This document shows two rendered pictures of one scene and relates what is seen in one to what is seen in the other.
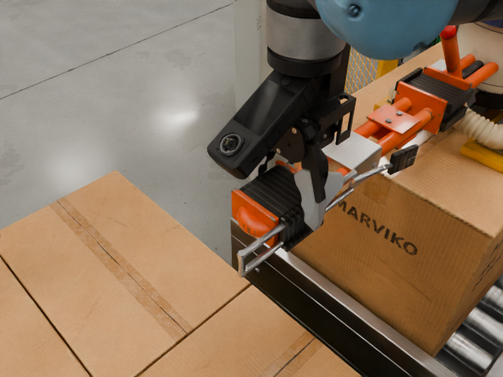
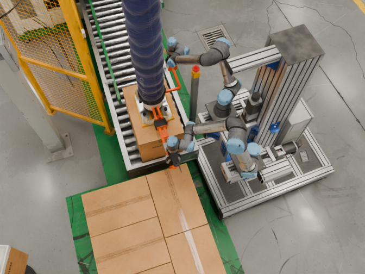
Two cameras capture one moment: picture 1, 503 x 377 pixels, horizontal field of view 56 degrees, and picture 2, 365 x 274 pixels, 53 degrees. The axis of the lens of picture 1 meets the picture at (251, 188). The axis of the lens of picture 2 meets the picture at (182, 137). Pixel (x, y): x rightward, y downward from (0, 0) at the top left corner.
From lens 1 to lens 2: 2.41 m
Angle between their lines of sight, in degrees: 42
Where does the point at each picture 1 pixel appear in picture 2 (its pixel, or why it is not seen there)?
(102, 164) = (20, 209)
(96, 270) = (120, 210)
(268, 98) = (174, 156)
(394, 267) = not seen: hidden behind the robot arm
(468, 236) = (180, 135)
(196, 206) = (71, 181)
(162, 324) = (145, 199)
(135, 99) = not seen: outside the picture
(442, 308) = not seen: hidden behind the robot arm
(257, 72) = (50, 128)
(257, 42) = (45, 122)
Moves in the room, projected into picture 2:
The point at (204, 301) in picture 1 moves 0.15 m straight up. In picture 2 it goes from (144, 187) to (143, 182)
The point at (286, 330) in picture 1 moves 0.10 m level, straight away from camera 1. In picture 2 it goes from (161, 174) to (152, 168)
